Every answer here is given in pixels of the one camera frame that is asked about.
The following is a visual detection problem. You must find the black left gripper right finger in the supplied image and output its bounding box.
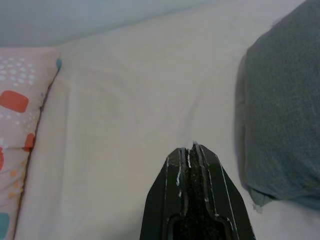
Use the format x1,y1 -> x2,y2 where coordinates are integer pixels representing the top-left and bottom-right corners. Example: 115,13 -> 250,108
188,141 -> 257,240

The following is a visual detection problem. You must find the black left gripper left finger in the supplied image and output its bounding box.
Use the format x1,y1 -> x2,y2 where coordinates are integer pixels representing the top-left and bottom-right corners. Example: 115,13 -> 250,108
140,147 -> 192,240

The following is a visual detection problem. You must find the grey pillow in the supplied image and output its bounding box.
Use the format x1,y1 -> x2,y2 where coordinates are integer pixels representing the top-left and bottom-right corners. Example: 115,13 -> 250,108
234,0 -> 320,213

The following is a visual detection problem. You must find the pink patterned pillow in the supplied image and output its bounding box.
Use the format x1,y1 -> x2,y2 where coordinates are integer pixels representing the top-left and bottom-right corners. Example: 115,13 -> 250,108
0,46 -> 63,240

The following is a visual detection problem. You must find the white bed sheet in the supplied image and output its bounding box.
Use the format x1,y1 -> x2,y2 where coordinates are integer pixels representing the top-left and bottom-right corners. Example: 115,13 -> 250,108
14,0 -> 320,240

